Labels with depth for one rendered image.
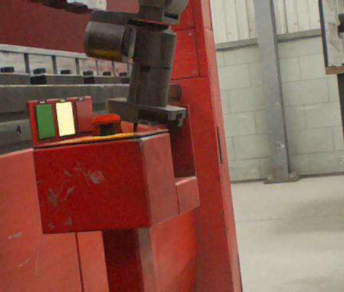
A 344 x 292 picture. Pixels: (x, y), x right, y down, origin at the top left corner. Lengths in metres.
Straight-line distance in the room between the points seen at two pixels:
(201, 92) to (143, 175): 2.01
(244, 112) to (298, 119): 0.48
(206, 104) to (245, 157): 5.59
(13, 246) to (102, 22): 0.39
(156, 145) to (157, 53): 0.15
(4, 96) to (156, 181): 0.39
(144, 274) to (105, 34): 0.34
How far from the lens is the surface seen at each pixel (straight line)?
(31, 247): 1.58
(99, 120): 1.26
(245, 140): 8.77
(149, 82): 1.33
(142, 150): 1.20
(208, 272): 3.27
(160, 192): 1.25
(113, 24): 1.36
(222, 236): 3.24
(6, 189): 1.49
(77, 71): 2.45
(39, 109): 1.29
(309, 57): 8.62
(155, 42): 1.32
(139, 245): 1.31
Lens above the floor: 0.82
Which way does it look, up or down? 3 degrees down
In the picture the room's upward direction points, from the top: 7 degrees counter-clockwise
